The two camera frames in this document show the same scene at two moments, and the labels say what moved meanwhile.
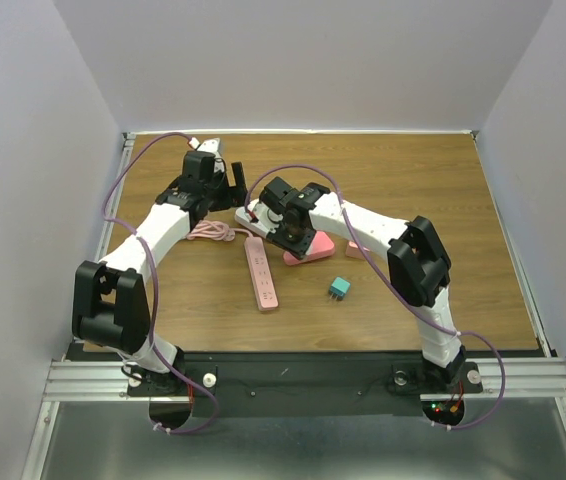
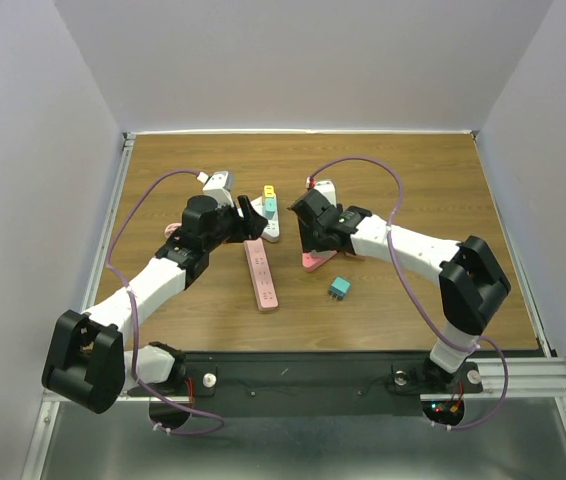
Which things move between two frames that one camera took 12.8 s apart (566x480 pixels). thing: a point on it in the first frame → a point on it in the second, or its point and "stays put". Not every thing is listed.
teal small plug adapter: (338, 288) stays put
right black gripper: (308, 235) → (309, 242)
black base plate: (219, 384) stays put
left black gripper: (233, 195) → (246, 229)
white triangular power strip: (258, 219) stays put
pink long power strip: (264, 286) stays put
